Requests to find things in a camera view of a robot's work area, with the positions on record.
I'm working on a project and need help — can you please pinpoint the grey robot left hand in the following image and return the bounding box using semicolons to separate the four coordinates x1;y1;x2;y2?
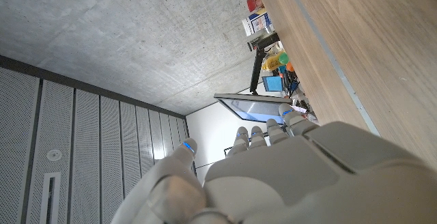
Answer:
111;102;437;224

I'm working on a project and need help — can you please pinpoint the red jar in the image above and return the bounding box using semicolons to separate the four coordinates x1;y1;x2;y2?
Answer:
246;0;265;13

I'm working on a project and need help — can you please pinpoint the laptop with blue screen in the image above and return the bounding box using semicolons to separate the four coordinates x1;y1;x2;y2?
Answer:
262;75;284;93

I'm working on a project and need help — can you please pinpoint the large flat monitor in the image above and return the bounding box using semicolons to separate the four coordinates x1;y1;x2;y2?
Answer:
214;93;294;124

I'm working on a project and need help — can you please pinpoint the yellow bottle with green cap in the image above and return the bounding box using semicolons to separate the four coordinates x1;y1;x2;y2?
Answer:
261;51;290;71

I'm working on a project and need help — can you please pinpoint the white canister with blue label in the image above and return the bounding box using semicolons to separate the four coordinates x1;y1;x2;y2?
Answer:
241;11;275;37

